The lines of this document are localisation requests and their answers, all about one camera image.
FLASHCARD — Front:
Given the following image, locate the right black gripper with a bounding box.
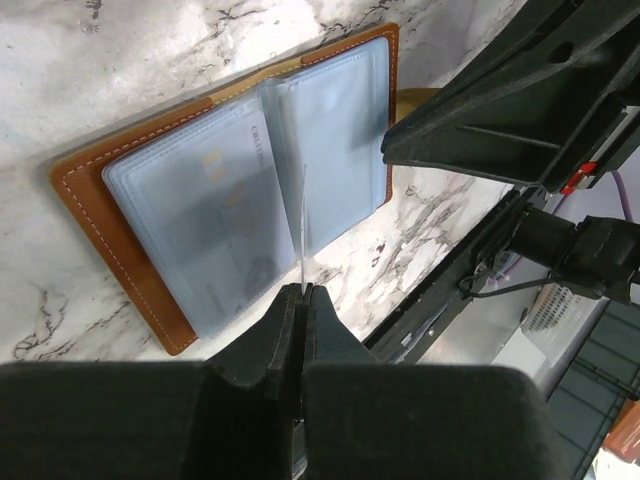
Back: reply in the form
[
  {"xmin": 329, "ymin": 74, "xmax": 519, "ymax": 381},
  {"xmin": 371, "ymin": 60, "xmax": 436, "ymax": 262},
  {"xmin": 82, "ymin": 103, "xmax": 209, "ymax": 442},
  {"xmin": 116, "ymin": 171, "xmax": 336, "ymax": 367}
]
[{"xmin": 364, "ymin": 0, "xmax": 639, "ymax": 360}]

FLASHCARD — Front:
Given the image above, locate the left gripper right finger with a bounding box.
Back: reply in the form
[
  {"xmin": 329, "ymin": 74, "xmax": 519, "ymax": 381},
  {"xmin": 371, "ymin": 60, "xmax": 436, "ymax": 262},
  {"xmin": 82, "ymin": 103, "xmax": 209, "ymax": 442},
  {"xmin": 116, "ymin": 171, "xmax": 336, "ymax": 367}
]
[{"xmin": 302, "ymin": 286, "xmax": 570, "ymax": 479}]

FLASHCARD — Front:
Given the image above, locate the brown leather card holder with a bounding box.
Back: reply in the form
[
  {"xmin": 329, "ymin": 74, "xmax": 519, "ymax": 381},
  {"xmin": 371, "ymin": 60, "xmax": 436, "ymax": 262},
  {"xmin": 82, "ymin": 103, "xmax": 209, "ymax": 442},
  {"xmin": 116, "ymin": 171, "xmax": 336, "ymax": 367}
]
[{"xmin": 49, "ymin": 23, "xmax": 401, "ymax": 355}]

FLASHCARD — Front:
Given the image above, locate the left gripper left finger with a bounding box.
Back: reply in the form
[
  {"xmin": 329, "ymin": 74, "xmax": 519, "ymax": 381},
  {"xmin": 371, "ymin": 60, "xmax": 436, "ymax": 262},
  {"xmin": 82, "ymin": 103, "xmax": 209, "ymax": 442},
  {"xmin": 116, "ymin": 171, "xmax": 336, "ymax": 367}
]
[{"xmin": 1, "ymin": 284, "xmax": 300, "ymax": 479}]

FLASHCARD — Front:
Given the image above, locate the grey credit card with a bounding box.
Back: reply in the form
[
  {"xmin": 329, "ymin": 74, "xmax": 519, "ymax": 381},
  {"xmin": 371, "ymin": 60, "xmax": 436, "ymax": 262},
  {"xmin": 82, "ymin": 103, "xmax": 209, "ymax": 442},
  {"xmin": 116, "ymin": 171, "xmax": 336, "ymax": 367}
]
[{"xmin": 299, "ymin": 163, "xmax": 308, "ymax": 294}]

